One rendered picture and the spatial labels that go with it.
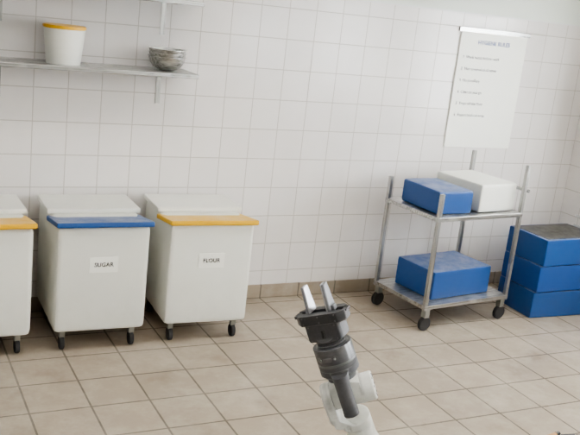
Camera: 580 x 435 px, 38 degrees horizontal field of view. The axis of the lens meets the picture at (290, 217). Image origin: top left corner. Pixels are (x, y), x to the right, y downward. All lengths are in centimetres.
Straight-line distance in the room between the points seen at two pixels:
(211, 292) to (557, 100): 338
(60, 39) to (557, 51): 387
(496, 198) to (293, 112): 151
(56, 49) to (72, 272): 123
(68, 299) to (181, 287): 66
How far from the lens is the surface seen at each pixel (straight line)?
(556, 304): 663
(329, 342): 187
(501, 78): 670
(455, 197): 573
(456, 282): 603
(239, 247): 509
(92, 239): 480
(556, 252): 643
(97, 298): 492
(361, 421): 199
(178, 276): 503
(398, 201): 592
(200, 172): 560
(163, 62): 513
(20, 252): 474
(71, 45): 497
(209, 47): 549
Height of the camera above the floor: 206
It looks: 14 degrees down
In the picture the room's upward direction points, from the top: 7 degrees clockwise
